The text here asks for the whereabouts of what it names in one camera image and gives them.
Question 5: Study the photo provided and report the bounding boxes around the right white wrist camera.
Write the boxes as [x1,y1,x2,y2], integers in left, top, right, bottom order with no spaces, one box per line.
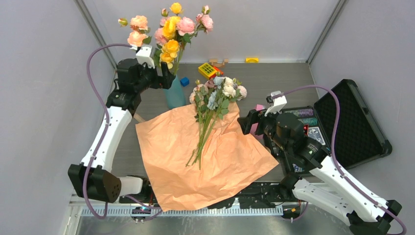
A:
[265,91,287,117]

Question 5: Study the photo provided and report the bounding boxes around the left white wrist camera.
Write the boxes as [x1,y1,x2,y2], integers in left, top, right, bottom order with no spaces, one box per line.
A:
[130,44,156,69]

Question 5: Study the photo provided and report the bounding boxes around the pink peach rose stems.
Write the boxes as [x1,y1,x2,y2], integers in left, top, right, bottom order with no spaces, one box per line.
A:
[118,2,214,74]

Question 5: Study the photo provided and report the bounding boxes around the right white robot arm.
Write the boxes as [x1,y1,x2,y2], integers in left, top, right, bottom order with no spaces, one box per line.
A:
[237,110,402,235]

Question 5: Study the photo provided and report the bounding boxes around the paper flower bouquet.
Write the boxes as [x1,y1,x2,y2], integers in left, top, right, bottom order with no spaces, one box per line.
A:
[186,76,248,168]

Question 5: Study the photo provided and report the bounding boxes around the peach wrapping paper sheet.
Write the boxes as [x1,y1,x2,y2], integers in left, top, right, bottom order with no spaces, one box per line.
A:
[136,103,278,211]

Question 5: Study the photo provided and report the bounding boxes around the purple cable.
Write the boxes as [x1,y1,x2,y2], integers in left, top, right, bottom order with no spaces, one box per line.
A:
[272,85,408,235]
[82,43,163,222]

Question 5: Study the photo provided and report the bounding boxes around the black poker chip case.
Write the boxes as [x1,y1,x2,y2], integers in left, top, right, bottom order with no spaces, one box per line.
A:
[281,79,392,169]

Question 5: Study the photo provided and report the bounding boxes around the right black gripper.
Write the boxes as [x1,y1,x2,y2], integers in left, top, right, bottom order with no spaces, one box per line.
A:
[237,104,290,151]

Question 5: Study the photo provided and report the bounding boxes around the colourful toy block house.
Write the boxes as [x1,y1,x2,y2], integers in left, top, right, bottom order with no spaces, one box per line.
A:
[198,63,224,80]

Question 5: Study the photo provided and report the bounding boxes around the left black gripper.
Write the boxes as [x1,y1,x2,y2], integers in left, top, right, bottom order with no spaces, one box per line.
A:
[134,59,174,94]

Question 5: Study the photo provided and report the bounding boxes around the yellow toy block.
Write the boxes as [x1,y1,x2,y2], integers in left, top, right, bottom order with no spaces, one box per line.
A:
[245,57,259,63]

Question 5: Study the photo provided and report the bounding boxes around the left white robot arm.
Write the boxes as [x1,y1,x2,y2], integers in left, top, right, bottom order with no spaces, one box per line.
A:
[68,59,175,203]

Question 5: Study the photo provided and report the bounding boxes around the wooden toy piece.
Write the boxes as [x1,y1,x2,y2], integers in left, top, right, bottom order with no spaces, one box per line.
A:
[208,58,229,68]

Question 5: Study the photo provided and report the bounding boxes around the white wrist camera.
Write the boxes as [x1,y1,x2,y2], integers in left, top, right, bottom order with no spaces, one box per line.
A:
[265,91,287,117]
[130,44,156,69]

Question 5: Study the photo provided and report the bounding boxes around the yellow rose stems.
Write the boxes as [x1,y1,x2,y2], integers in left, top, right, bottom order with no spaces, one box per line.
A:
[160,2,183,75]

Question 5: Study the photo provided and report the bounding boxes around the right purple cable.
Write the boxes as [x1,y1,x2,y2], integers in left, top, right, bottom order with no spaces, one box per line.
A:
[272,85,408,235]

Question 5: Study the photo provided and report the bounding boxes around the teal ceramic vase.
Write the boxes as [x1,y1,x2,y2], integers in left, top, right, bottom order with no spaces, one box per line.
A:
[162,76,186,109]

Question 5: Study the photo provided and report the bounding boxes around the pink plastic box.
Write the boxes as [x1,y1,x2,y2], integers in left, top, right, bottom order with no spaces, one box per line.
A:
[250,104,266,141]

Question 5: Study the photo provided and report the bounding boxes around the small blue cube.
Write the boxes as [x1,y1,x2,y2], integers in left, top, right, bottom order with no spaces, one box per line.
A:
[180,77,190,87]

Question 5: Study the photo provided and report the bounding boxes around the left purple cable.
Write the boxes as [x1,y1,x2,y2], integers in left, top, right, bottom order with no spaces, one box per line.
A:
[82,43,163,222]

